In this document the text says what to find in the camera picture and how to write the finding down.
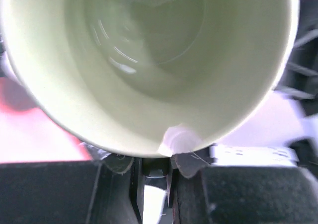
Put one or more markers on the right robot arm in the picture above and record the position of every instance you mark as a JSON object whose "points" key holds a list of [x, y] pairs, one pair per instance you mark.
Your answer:
{"points": [[284, 131]]}

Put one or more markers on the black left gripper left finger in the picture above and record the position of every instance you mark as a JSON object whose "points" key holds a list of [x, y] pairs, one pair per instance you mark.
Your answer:
{"points": [[107, 191]]}

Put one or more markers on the light green mug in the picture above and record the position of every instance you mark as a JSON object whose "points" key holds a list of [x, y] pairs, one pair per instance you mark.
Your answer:
{"points": [[125, 75]]}

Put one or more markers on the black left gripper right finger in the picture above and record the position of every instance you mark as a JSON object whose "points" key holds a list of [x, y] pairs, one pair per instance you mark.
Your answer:
{"points": [[245, 195]]}

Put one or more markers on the pink plastic tray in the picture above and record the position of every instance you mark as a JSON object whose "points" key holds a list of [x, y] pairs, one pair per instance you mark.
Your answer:
{"points": [[28, 135]]}

